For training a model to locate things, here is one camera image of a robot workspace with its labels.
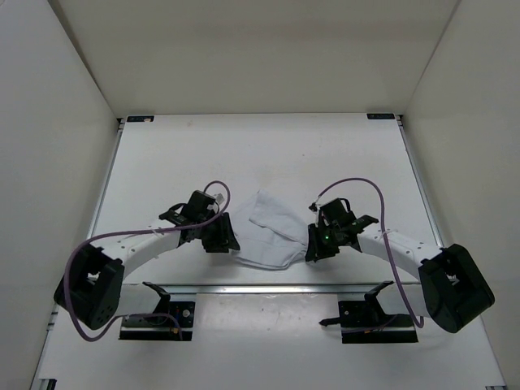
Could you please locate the white skirt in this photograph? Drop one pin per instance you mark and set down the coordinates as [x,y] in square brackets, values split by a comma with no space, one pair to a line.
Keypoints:
[270,234]

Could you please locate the black corner label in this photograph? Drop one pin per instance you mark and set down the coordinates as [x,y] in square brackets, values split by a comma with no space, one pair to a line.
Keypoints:
[140,119]
[380,116]

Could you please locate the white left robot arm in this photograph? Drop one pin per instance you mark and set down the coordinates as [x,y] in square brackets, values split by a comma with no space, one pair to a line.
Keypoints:
[92,289]

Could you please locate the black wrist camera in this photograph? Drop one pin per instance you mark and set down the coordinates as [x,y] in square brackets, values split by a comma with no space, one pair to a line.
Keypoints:
[200,206]
[337,212]

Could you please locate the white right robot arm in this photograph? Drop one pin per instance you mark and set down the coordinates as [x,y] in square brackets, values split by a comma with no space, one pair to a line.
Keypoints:
[442,284]

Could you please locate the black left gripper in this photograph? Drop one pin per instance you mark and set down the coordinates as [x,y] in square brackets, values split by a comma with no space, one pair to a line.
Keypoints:
[226,236]

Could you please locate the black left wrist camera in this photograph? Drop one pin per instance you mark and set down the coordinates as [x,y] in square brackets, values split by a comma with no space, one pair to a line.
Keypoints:
[200,206]

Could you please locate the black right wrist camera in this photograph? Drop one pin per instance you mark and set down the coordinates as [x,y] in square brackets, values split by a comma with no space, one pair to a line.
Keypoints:
[337,212]

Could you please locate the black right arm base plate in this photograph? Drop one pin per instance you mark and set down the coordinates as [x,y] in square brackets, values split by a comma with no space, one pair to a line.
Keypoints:
[363,321]

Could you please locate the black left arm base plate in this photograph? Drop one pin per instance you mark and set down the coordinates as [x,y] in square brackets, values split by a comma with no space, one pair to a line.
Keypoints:
[156,321]

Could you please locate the black left corner label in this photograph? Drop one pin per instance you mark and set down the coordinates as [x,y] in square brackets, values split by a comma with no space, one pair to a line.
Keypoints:
[140,119]

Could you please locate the black right corner label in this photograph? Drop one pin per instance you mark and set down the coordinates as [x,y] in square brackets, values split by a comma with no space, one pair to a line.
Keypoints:
[380,116]

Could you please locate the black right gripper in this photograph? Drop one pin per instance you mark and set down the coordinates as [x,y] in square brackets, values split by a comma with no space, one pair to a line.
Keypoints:
[315,250]

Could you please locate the aluminium table rail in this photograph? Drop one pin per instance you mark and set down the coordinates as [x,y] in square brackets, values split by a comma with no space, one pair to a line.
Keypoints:
[265,289]

